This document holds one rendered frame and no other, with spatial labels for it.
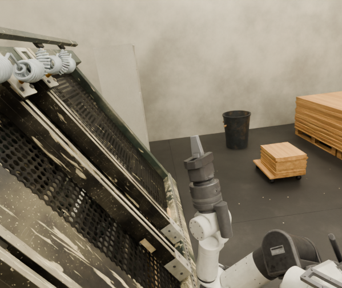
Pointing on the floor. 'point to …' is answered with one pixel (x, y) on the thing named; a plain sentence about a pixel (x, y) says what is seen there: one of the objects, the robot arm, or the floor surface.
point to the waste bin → (236, 128)
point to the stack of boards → (333, 123)
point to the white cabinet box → (123, 86)
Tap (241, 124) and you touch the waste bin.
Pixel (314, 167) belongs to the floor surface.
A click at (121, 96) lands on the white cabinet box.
